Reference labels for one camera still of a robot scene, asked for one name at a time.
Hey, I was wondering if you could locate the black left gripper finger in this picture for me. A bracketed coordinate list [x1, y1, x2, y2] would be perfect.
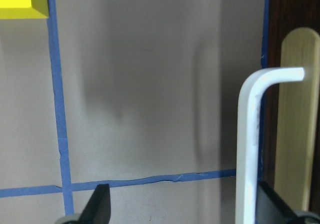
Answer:
[78, 184, 111, 224]

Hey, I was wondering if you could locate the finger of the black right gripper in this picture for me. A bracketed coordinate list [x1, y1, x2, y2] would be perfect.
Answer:
[255, 181, 297, 224]

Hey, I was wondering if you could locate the white drawer handle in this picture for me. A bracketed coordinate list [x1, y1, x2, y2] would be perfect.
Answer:
[235, 67, 305, 223]

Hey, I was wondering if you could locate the light wood drawer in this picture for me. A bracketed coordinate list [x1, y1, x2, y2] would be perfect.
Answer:
[274, 28, 320, 211]

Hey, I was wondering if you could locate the dark wooden drawer cabinet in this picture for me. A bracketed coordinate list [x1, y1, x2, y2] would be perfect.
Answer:
[259, 0, 320, 213]

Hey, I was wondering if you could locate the yellow block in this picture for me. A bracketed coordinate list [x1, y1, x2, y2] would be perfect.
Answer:
[0, 0, 49, 20]

